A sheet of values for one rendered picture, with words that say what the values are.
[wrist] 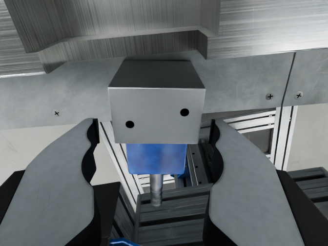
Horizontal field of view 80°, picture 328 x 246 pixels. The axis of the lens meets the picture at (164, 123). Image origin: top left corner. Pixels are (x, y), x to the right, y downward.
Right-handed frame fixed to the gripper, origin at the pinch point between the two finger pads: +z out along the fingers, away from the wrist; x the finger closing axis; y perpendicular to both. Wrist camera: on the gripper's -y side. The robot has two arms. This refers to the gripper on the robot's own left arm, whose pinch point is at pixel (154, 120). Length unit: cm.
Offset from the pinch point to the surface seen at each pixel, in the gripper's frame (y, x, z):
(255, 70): -1.8, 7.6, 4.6
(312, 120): 50, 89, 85
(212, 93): 0.2, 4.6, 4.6
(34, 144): 68, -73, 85
